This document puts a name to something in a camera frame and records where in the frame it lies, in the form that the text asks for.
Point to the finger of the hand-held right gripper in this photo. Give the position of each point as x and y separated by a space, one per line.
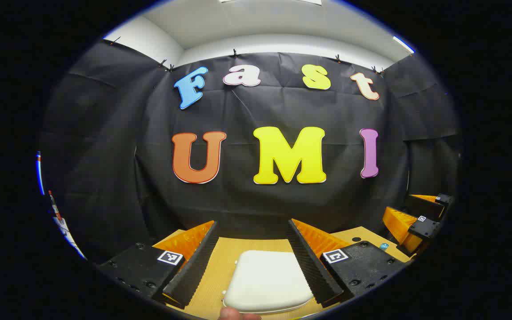
425 205
425 227

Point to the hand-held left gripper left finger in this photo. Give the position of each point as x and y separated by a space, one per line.
196 266

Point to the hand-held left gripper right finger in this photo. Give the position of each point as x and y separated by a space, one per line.
311 271

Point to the white suitcase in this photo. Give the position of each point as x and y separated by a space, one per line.
265 280

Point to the ceiling light panel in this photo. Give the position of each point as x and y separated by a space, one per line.
311 2

